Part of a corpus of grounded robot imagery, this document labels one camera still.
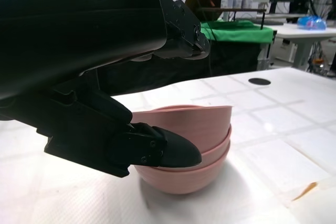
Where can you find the black table skirt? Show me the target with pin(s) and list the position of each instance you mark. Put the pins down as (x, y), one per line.
(231, 56)

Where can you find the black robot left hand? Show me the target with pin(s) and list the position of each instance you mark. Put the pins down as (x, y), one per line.
(65, 37)

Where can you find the white desk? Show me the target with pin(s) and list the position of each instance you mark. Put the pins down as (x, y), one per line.
(302, 33)

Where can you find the dark metal rack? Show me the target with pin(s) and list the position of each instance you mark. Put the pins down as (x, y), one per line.
(236, 10)

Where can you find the brown torn tape strip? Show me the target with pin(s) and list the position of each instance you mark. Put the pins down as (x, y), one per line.
(305, 191)

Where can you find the blue plastic bag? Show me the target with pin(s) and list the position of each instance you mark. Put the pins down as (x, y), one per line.
(312, 22)

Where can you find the green table cloth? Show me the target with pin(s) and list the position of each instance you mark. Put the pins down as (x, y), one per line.
(236, 33)

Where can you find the black round table grommet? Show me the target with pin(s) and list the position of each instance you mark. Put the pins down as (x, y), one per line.
(259, 81)

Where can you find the pink plastic bowl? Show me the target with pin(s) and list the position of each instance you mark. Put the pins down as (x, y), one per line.
(216, 150)
(183, 182)
(197, 123)

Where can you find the white plastic jar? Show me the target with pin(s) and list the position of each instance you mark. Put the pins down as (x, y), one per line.
(226, 0)
(237, 0)
(248, 0)

